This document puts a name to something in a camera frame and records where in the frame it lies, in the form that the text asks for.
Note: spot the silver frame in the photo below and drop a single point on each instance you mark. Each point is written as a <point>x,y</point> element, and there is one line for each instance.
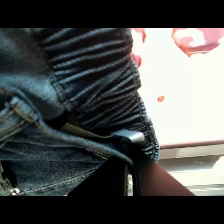
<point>196,166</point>

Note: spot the blue jeans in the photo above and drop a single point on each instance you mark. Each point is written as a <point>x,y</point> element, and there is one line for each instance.
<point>66,100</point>

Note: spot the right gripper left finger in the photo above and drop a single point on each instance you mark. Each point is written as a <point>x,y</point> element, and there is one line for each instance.
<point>100,181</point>

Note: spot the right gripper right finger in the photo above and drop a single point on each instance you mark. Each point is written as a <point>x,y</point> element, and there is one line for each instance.
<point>156,181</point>

